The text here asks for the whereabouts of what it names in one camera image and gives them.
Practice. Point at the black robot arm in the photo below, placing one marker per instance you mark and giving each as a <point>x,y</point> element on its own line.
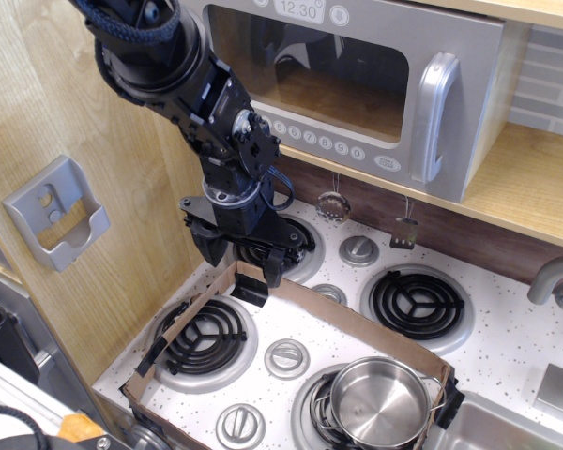
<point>156,54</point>

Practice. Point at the silver stove knob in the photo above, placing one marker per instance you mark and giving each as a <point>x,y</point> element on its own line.
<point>359,251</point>
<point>287,359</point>
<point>240,426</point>

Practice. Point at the wooden shelf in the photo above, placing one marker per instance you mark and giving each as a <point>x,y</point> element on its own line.
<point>518,186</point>

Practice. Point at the stainless steel pot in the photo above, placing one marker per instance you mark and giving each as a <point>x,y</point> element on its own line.
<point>381,403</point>

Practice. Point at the silver back stove knob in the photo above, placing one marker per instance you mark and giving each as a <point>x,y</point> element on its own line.
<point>359,251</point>

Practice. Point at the front right coil burner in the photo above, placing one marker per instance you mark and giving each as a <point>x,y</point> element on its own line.
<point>312,423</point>

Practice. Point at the silver toy microwave door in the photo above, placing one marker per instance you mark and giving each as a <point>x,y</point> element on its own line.
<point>339,79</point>

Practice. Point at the back right coil burner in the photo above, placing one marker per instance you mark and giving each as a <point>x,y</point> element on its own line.
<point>422,303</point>

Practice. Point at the coil burner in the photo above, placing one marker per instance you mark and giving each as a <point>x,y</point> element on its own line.
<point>212,351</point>
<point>312,252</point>
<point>422,303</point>
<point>312,423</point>

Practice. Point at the grey faucet handle block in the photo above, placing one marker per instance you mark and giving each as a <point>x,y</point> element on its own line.
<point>550,395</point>

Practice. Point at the silver sink faucet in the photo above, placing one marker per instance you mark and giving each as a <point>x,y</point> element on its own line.
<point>548,281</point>

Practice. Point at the hanging small metal spatula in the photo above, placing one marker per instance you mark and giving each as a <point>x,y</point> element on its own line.
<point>405,229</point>

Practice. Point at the brown cardboard barrier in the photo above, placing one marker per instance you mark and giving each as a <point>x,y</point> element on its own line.
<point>333,334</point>

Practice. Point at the silver front stove knob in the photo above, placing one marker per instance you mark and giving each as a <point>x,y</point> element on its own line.
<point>240,426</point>

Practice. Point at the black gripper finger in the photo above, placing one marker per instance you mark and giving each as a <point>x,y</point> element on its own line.
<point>273,267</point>
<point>209,242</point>

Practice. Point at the small middle stove knob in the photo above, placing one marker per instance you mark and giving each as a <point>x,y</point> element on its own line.
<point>331,292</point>

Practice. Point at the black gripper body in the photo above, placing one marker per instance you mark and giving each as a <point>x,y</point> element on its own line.
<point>218,217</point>

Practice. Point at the front left coil burner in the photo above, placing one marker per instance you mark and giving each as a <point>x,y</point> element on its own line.
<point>212,351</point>

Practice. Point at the hanging round metal strainer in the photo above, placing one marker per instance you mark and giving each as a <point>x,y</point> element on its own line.
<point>331,205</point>

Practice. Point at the silver centre stove knob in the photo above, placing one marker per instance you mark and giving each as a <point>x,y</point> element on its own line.
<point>287,359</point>

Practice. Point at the grey wall-mounted holder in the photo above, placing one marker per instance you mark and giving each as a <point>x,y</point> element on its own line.
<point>46,199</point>

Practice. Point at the back left coil burner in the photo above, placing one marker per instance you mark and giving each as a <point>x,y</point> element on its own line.
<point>312,252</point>

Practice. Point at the silver microwave door handle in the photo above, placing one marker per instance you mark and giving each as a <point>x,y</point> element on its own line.
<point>433,89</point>

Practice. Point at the stainless steel sink basin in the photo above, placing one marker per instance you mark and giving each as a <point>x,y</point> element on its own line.
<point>480,423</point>

